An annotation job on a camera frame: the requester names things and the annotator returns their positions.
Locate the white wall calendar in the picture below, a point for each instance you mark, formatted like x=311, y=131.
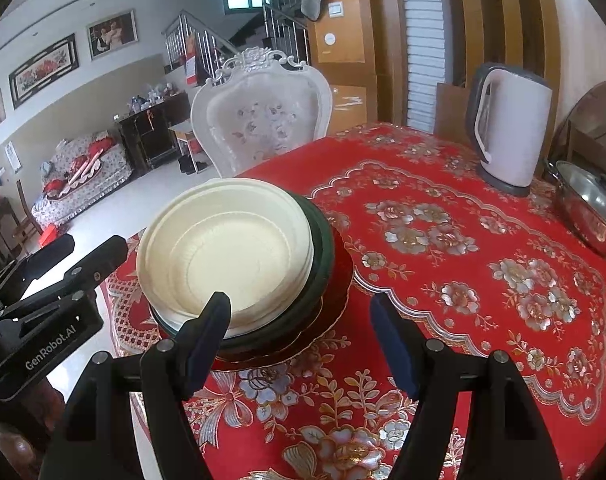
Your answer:
x=13, y=156

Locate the metal stair railing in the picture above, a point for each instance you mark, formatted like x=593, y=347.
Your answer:
x=193, y=40

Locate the green plastic bowl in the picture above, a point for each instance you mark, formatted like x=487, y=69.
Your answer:
x=324, y=255

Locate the white ribbed panel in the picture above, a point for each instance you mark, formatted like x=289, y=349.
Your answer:
x=423, y=35

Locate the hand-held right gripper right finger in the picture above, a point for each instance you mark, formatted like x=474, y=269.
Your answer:
x=395, y=345

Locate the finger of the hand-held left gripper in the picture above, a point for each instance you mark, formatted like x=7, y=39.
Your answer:
x=53, y=250
x=103, y=257

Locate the white light switch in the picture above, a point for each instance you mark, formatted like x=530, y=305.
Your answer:
x=336, y=9

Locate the white ornate chair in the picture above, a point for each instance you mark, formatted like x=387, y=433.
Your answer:
x=263, y=125

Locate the floral sofa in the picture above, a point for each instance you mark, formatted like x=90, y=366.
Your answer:
x=83, y=185

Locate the white electric kettle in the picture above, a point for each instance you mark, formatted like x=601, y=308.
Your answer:
x=518, y=130

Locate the beige bowl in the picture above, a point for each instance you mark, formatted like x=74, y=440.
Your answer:
x=223, y=250

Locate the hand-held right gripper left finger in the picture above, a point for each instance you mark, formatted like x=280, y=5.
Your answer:
x=208, y=345

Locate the clear red glass plate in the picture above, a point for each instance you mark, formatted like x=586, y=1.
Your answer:
x=344, y=265

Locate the red floral tablecloth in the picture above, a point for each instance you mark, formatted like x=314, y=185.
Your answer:
x=433, y=185

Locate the dark wooden sideboard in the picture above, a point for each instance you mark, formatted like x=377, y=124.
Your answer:
x=148, y=135

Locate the cardboard sheet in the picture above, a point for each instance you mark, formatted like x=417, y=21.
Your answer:
x=453, y=110

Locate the red gold-rimmed plate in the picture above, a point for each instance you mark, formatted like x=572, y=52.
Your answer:
x=308, y=347

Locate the framed floral picture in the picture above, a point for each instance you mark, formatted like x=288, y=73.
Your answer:
x=43, y=70

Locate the steel pot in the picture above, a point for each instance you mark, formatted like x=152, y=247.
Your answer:
x=583, y=237

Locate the framed portrait photo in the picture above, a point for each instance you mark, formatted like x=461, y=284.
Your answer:
x=110, y=35

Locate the small wooden table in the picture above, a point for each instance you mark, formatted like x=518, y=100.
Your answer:
x=180, y=128

